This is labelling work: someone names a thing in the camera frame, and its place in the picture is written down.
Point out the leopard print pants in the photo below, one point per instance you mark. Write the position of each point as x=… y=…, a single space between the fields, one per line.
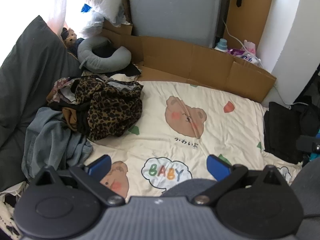
x=112 y=110

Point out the floral garment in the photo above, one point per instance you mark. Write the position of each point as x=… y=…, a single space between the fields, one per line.
x=61 y=87

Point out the grey upright panel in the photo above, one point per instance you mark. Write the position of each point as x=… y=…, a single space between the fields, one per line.
x=175 y=10

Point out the white pillow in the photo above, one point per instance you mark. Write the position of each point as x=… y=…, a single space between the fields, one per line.
x=100 y=0

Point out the teal orange garment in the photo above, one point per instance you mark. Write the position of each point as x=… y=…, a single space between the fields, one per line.
x=314 y=157

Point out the dark grey pillow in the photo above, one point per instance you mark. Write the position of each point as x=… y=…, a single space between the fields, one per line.
x=30 y=67

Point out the light blue detergent bottle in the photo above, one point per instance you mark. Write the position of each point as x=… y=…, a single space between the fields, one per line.
x=221 y=45

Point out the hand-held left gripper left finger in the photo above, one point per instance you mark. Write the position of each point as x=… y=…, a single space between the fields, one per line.
x=100 y=165

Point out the grey neck pillow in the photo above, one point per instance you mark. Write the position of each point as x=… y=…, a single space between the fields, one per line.
x=100 y=62

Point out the white printed plastic bag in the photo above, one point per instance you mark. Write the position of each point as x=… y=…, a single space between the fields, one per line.
x=250 y=59

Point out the brown garment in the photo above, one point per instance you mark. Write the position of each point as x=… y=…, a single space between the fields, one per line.
x=68 y=117

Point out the brown cardboard box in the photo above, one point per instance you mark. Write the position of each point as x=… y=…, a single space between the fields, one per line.
x=175 y=57

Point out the pink purple packet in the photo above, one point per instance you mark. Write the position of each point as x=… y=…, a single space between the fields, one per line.
x=236 y=52

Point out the person's leg in grey trousers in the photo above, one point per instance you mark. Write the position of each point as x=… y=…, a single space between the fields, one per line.
x=310 y=180

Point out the bear printed cream blanket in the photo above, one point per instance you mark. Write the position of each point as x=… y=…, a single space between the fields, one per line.
x=155 y=120

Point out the black folded clothes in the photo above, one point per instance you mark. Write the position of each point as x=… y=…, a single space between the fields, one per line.
x=282 y=130

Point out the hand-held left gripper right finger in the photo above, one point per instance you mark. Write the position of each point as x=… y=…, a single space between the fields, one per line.
x=217 y=168

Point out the small pink packet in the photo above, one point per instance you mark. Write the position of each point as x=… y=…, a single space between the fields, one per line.
x=250 y=46

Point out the blue denim jeans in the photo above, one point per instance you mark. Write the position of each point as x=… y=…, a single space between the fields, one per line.
x=50 y=140

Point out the black and white cloth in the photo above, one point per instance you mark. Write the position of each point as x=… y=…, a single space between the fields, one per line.
x=7 y=212

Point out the plastic bag of packets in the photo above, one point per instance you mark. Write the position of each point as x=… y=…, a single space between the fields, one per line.
x=232 y=36

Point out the light grey striped garment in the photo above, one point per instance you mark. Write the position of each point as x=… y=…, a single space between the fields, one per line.
x=125 y=85

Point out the small brown plush toy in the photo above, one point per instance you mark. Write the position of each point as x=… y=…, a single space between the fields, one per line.
x=70 y=36

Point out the upright brown cardboard panel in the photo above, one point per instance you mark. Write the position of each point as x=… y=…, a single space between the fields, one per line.
x=250 y=17

